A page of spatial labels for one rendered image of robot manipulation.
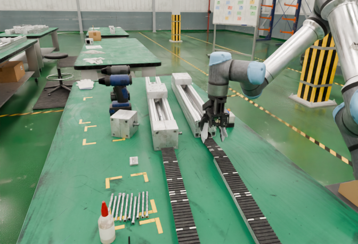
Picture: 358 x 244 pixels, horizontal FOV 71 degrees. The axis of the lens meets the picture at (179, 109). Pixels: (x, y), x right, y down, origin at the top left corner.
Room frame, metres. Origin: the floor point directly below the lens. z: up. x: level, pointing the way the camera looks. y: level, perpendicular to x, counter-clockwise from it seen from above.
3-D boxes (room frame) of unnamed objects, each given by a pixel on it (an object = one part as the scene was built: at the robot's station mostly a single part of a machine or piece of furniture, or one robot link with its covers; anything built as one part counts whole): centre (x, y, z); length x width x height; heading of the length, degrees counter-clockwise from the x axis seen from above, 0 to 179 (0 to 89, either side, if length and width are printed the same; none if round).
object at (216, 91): (0.90, -0.15, 1.05); 0.08 x 0.08 x 0.05
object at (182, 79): (1.67, -0.02, 0.87); 0.16 x 0.11 x 0.07; 9
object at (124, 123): (1.06, 0.24, 0.83); 0.11 x 0.10 x 0.10; 77
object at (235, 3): (6.89, -1.40, 0.97); 1.51 x 0.50 x 1.95; 36
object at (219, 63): (0.90, -0.15, 1.13); 0.09 x 0.08 x 0.11; 62
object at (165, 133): (0.96, 0.05, 0.83); 0.12 x 0.09 x 0.10; 99
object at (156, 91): (1.39, 0.13, 0.87); 0.16 x 0.11 x 0.07; 9
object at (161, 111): (1.39, 0.13, 0.82); 0.80 x 0.10 x 0.09; 9
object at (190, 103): (1.42, -0.06, 0.82); 0.80 x 0.10 x 0.09; 9
